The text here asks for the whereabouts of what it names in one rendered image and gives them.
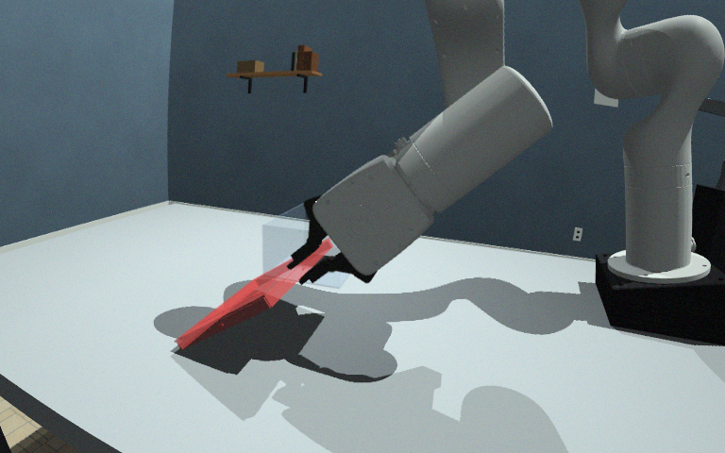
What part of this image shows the red lid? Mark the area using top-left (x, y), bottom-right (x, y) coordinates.
top-left (174, 238), bottom-right (333, 350)

